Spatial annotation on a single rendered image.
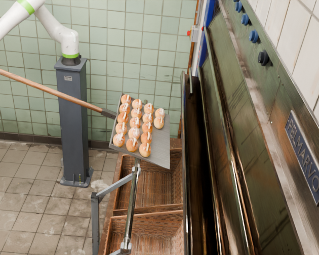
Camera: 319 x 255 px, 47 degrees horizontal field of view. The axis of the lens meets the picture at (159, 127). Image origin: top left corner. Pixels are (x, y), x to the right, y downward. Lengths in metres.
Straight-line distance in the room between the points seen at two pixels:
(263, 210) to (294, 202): 0.15
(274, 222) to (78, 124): 2.39
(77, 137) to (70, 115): 0.23
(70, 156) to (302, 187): 2.72
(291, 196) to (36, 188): 2.93
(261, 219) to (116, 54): 2.60
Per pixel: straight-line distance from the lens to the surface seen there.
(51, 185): 3.55
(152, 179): 2.73
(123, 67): 3.40
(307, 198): 0.78
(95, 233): 2.31
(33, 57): 3.56
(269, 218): 0.94
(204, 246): 1.34
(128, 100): 2.31
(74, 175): 3.48
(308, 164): 0.78
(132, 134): 2.06
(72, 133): 3.17
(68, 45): 2.81
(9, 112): 3.97
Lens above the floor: 2.45
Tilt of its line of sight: 35 degrees down
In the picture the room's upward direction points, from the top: 6 degrees clockwise
